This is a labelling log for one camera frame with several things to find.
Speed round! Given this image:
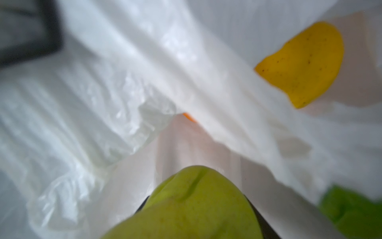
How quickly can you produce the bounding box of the green pear toy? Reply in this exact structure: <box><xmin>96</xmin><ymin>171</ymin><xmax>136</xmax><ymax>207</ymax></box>
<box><xmin>103</xmin><ymin>166</ymin><xmax>263</xmax><ymax>239</ymax></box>

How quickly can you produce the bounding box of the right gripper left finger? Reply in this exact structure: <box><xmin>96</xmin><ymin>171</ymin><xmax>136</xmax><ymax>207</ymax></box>
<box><xmin>135</xmin><ymin>196</ymin><xmax>149</xmax><ymax>214</ymax></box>

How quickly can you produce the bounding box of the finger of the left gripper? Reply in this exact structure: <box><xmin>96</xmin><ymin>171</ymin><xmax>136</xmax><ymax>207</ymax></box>
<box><xmin>1</xmin><ymin>1</ymin><xmax>63</xmax><ymax>67</ymax></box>

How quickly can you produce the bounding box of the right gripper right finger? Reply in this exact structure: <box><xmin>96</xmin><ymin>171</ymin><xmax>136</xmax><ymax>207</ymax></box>
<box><xmin>246</xmin><ymin>197</ymin><xmax>281</xmax><ymax>239</ymax></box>

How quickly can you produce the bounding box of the white plastic bag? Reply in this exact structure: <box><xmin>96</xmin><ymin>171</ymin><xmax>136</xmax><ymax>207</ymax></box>
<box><xmin>1</xmin><ymin>1</ymin><xmax>382</xmax><ymax>239</ymax></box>

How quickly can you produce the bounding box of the yellow mango toy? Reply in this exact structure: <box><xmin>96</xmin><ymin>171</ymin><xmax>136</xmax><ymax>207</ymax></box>
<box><xmin>254</xmin><ymin>22</ymin><xmax>345</xmax><ymax>109</ymax></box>

